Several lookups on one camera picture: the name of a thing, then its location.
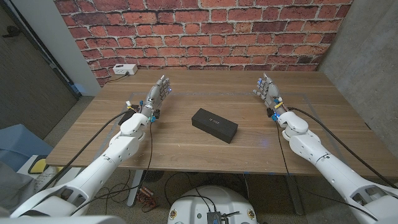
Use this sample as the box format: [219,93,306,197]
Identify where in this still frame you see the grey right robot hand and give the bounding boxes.
[252,73,289,118]

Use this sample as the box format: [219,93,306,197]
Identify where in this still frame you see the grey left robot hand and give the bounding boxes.
[140,75,172,118]

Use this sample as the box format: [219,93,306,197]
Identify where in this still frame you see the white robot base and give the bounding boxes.
[167,185,258,224]

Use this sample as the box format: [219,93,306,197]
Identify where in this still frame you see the grey module on robot base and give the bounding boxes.
[206,211,231,224]

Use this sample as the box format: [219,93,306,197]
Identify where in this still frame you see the black rectangular box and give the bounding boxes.
[191,108,239,144]

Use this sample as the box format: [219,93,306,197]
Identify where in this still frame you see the white power strip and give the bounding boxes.
[112,63,139,76]

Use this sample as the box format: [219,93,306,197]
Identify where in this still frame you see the red brick print backdrop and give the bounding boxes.
[53,0,354,87]

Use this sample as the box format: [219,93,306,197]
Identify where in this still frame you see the black round floor grille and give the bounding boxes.
[143,170,165,184]

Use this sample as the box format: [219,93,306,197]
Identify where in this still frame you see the grey table leg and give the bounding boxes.
[285,175,304,216]
[127,169,144,208]

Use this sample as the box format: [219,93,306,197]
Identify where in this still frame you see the dark grey panelled door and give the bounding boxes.
[0,4,79,140]

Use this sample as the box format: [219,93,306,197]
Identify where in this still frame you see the white yellow black floor mat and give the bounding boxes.
[17,154,82,187]

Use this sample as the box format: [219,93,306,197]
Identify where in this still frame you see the blue seat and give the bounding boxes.
[0,123,54,172]

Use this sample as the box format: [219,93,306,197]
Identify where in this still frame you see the person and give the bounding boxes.
[0,161,60,215]

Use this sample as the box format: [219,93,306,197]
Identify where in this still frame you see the black power strip cable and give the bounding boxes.
[104,73,129,84]

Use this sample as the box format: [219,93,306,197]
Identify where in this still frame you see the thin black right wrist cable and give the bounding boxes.
[274,120,377,221]

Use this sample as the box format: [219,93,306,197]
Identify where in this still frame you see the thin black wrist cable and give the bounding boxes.
[274,120,377,221]
[70,119,154,217]

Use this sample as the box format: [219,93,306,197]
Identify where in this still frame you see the thin black left wrist cable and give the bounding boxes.
[70,119,154,217]

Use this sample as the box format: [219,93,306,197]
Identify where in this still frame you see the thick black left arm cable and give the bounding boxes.
[37,109,134,192]

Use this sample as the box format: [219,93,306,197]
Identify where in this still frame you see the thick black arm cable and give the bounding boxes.
[37,109,134,192]
[287,107,398,190]

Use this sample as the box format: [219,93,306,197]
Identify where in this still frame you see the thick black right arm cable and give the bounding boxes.
[287,107,398,190]

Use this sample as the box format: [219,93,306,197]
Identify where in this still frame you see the orange wire bundle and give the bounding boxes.
[136,185,156,210]

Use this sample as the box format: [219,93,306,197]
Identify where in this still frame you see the black door handle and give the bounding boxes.
[2,25,22,39]

